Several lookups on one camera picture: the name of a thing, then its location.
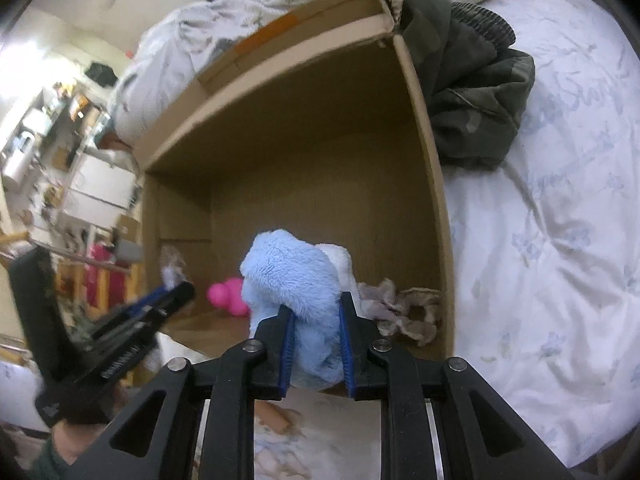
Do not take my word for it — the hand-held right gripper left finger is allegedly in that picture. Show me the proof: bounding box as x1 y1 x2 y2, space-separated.
65 290 296 480

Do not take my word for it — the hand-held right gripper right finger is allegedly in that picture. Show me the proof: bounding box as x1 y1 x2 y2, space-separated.
339 291 576 480

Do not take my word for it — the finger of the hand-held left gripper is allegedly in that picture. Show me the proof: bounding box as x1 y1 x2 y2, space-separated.
92 281 197 341
122 290 168 316

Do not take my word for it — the cream fluffy knotted toy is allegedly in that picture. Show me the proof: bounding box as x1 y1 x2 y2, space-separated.
159 245 190 286

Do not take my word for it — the pink plush toy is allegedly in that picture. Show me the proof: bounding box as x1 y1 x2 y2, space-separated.
207 276 251 318

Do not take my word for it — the brown furry scrunchie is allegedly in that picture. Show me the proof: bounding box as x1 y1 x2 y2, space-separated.
357 280 443 346

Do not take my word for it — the light blue plush toy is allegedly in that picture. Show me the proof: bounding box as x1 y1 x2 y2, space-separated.
240 229 361 393

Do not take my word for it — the cardboard box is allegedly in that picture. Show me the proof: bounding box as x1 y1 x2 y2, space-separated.
131 0 456 398

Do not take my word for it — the person's left hand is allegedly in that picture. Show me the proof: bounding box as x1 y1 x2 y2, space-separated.
52 410 121 461

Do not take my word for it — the red fabric item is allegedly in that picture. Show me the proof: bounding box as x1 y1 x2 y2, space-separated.
82 242 128 311

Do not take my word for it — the brown cardboard tube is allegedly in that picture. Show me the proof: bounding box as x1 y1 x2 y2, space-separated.
255 404 302 436

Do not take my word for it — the yellow wooden rack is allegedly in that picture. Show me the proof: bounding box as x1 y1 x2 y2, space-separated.
0 230 138 311

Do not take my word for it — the white cabinet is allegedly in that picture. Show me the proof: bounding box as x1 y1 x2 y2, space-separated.
67 152 138 208

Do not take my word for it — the black hanging garment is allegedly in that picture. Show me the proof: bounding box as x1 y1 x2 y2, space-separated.
85 61 118 86

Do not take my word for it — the crumpled pale quilt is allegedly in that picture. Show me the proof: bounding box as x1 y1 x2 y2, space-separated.
107 0 536 146

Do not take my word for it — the camouflage jacket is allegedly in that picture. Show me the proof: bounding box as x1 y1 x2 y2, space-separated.
372 0 536 171

